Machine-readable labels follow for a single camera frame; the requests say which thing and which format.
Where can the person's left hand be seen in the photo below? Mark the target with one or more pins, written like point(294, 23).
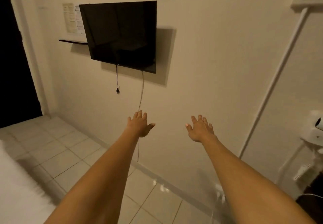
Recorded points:
point(139, 128)

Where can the person's left thumb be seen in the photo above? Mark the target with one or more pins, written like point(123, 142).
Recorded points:
point(150, 126)

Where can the person's right thumb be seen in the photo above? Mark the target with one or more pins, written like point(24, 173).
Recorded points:
point(189, 128)

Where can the person's right little finger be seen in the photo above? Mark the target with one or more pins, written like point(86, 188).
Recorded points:
point(211, 127)

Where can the person's left middle finger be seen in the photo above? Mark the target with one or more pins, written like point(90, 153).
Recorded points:
point(139, 113)

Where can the dark small wall shelf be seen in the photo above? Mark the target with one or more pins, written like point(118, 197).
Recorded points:
point(73, 41)

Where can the person's right middle finger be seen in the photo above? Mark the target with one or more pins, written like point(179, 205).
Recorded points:
point(200, 118)

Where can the person's left forearm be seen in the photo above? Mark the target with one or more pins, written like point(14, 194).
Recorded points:
point(96, 184)

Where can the white wall-mounted hair dryer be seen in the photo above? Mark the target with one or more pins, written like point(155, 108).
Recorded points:
point(314, 130)

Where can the white bed sheet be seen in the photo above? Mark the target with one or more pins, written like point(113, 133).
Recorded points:
point(17, 193)

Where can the person's right hand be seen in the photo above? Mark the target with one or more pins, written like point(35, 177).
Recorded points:
point(200, 131)

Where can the paper notice on wall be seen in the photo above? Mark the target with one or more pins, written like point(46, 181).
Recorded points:
point(73, 18)

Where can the person's right forearm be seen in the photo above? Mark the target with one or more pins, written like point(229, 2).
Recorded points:
point(248, 183)

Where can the black wall-mounted television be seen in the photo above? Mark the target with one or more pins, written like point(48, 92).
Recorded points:
point(121, 34)

